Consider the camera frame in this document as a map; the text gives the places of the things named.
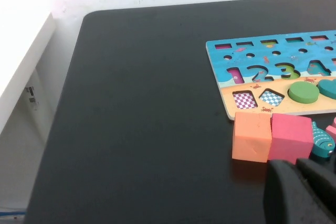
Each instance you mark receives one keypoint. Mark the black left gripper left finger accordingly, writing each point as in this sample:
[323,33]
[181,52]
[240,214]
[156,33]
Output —
[283,195]

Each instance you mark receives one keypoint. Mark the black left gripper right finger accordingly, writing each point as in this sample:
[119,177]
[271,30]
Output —
[323,187]

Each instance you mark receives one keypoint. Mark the pink number five piece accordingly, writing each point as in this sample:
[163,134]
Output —
[332,129]

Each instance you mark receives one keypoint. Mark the colourful wooden number puzzle board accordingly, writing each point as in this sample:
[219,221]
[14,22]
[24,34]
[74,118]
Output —
[278,103]

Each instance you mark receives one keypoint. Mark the green circle piece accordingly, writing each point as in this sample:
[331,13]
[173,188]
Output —
[303,91]

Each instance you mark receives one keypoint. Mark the teal heart piece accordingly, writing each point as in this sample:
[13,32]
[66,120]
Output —
[329,87]

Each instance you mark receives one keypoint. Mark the teal wooden fish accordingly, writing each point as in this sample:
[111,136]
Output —
[321,140]

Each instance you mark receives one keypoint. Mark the hot pink cube block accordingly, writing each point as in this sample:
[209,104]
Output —
[288,134]

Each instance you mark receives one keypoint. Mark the orange cube block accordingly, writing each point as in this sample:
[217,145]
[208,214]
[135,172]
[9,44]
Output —
[249,137]

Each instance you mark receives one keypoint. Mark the small printed label sticker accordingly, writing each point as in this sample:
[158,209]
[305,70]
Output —
[32,98]

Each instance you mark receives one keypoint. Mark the white side furniture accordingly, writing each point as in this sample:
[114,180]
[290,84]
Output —
[21,72]

